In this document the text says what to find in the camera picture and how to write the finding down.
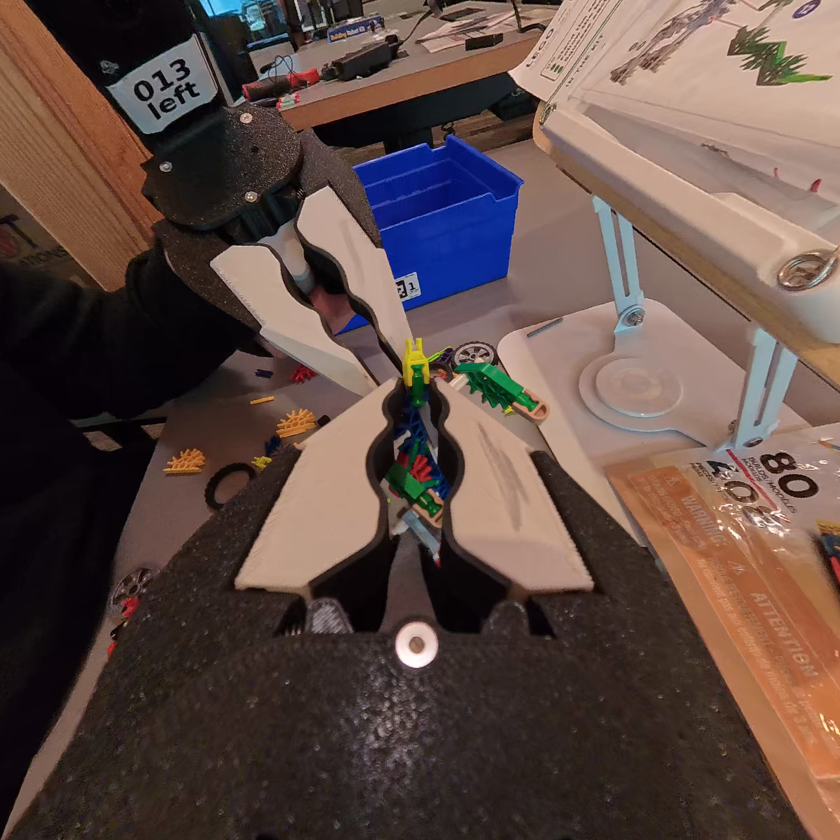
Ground wooden panel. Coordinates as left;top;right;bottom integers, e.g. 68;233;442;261
0;0;165;290

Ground K'nex instruction bag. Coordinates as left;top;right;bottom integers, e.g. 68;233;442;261
603;423;840;840

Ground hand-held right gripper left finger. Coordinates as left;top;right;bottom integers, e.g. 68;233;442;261
234;378;403;593

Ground red connector rack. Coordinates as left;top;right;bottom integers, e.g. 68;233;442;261
106;595;143;658

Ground model instruction sheet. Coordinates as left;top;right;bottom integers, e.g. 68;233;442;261
583;0;840;218

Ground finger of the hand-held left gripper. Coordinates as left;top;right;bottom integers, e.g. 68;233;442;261
294;185;416;370
209;243;380;399

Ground wood-edged desk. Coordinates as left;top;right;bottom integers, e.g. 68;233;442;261
248;12;546;133

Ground white holder frame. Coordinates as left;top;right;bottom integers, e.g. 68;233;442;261
534;84;840;346

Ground yellow clip connector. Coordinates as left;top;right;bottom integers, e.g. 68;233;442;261
402;337;431;389

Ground person's left hand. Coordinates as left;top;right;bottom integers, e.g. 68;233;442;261
308;287;357;336

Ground grey wheel with black tyre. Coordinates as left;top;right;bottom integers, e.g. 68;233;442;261
451;339;500;372

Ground grey spoked wheel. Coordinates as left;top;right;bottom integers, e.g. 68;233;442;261
109;565;160;609

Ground empty blue plastic bin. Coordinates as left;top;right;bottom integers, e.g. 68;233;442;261
337;134;525;333

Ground red tool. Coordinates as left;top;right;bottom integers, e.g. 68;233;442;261
241;67;323;103

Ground black rubber tyre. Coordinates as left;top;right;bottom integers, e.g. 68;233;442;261
204;462;259;512

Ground pale slotted stand strut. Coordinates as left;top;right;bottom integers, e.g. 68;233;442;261
590;193;648;333
728;326;799;454

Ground multicoloured construction toy model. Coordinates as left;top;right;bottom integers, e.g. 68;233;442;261
383;357;550;567

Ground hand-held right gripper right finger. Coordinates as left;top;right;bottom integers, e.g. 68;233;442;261
433;379;596;595

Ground paper sheets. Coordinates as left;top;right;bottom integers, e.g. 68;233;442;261
414;4;526;55

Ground black device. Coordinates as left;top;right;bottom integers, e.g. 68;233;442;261
319;38;403;84

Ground person's dark clothing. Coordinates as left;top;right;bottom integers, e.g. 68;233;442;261
0;394;165;828

